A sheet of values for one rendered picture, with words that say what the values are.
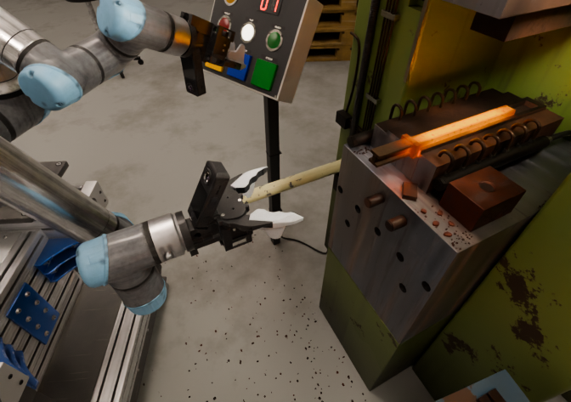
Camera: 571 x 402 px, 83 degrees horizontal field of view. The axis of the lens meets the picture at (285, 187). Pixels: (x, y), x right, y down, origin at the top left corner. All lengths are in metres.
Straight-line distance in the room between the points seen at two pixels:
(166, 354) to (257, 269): 0.53
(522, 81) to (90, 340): 1.64
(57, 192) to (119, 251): 0.14
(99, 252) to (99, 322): 0.94
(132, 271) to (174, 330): 1.05
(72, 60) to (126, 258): 0.34
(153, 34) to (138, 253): 0.39
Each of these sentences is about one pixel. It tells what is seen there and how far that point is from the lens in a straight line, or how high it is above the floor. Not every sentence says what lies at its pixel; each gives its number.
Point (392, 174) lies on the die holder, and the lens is 0.80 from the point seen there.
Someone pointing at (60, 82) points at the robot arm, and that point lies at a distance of 0.65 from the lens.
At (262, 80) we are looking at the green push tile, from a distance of 0.98.
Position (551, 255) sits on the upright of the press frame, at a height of 0.87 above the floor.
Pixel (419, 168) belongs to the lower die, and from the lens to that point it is 0.77.
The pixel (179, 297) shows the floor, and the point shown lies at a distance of 1.67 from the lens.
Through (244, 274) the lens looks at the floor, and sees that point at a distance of 1.67.
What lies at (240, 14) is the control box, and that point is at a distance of 1.09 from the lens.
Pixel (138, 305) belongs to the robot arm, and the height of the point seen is 0.87.
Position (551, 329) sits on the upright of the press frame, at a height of 0.72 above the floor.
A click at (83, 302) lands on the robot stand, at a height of 0.21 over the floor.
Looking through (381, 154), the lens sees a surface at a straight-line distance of 0.69.
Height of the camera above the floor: 1.42
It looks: 44 degrees down
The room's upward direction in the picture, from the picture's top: straight up
